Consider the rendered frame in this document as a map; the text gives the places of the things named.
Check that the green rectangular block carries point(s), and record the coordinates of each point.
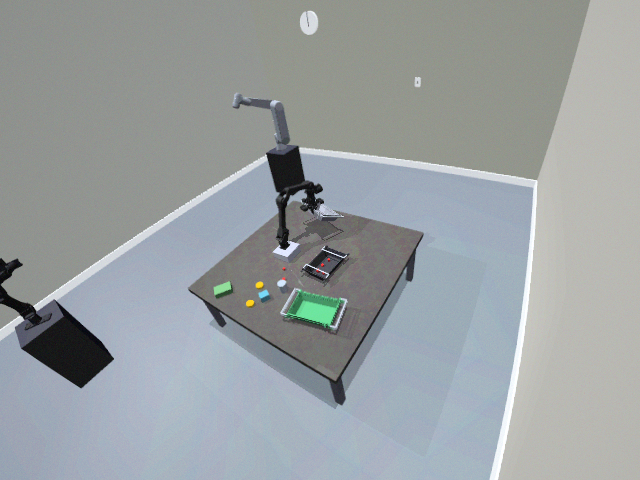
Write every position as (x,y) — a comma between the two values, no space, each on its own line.
(223,290)

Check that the small light blue block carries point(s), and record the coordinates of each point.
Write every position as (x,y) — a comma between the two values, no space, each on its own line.
(264,295)

